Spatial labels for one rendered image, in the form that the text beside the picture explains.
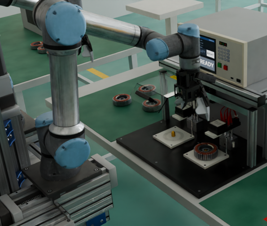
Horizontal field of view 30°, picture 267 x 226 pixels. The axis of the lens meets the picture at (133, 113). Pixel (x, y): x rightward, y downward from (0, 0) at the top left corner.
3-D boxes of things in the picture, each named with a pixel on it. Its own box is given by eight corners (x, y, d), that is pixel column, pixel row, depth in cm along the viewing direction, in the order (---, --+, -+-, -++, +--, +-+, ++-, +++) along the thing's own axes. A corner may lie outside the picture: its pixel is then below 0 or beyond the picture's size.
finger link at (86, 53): (84, 65, 244) (76, 48, 245) (94, 61, 247) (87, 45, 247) (86, 63, 242) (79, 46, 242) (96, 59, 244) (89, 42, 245)
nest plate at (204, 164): (204, 169, 220) (204, 167, 219) (183, 156, 231) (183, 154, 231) (229, 157, 227) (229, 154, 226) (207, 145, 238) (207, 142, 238)
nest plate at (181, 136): (171, 149, 238) (171, 146, 238) (152, 137, 250) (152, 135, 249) (194, 138, 245) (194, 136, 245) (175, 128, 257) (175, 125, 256)
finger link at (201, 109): (198, 125, 178) (187, 102, 178) (210, 119, 181) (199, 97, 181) (203, 123, 175) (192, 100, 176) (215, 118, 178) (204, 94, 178)
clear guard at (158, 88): (158, 113, 221) (157, 101, 219) (129, 97, 240) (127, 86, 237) (212, 91, 237) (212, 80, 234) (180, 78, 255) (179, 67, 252)
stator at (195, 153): (203, 163, 222) (203, 156, 220) (189, 153, 231) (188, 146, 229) (223, 155, 226) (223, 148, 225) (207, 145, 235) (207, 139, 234)
